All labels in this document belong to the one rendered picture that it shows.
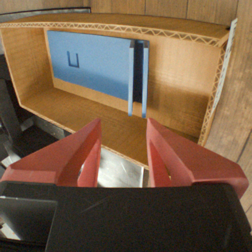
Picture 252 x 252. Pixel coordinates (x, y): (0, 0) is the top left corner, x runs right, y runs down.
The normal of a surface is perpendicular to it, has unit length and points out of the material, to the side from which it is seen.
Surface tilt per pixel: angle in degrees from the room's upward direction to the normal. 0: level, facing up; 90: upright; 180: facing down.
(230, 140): 0
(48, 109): 90
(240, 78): 0
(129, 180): 0
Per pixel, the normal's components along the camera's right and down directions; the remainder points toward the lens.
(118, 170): -0.56, 0.50
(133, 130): -0.01, -0.81
